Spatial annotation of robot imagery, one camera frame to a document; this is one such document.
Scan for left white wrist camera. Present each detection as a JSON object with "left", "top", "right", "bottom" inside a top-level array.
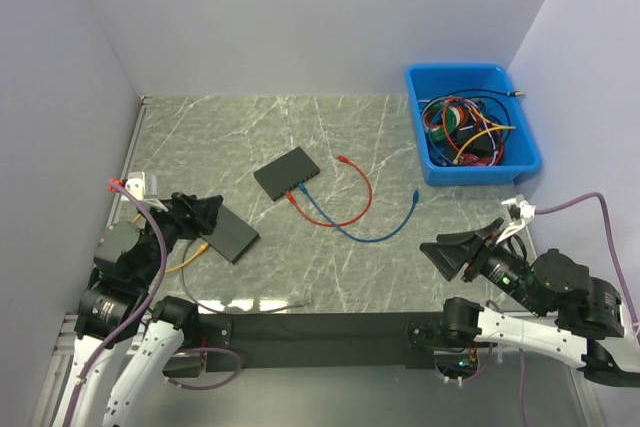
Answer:
[{"left": 107, "top": 171, "right": 168, "bottom": 212}]

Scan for orange ethernet cable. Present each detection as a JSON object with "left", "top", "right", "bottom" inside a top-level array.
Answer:
[{"left": 132, "top": 214, "right": 210, "bottom": 276}]

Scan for blue ethernet cable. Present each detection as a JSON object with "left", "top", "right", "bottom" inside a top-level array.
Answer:
[{"left": 297, "top": 183, "right": 421, "bottom": 243}]

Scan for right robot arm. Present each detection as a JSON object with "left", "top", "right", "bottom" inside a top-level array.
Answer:
[{"left": 420, "top": 219, "right": 639, "bottom": 388}]

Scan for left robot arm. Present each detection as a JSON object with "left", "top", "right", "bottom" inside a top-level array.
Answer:
[{"left": 54, "top": 183, "right": 223, "bottom": 426}]

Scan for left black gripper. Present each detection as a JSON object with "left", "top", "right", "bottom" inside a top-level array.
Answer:
[{"left": 136, "top": 190, "right": 223, "bottom": 287}]

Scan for tangled cables in bin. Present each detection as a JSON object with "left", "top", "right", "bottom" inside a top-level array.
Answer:
[{"left": 420, "top": 89, "right": 527, "bottom": 168}]

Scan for black network switch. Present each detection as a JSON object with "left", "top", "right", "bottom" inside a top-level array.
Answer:
[
  {"left": 202, "top": 205, "right": 260, "bottom": 264},
  {"left": 253, "top": 147, "right": 320, "bottom": 202}
]

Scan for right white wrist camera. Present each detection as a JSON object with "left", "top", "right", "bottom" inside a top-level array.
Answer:
[{"left": 496, "top": 194, "right": 536, "bottom": 244}]

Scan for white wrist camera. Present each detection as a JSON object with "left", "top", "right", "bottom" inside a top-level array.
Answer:
[
  {"left": 107, "top": 171, "right": 168, "bottom": 212},
  {"left": 496, "top": 194, "right": 536, "bottom": 244}
]

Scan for black mounting base bar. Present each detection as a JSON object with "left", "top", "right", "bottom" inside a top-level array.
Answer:
[{"left": 200, "top": 312, "right": 474, "bottom": 369}]

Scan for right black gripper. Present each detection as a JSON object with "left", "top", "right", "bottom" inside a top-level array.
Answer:
[{"left": 415, "top": 214, "right": 544, "bottom": 313}]

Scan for grey ethernet cable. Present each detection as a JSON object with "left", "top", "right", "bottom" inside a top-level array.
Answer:
[{"left": 180, "top": 241, "right": 314, "bottom": 316}]

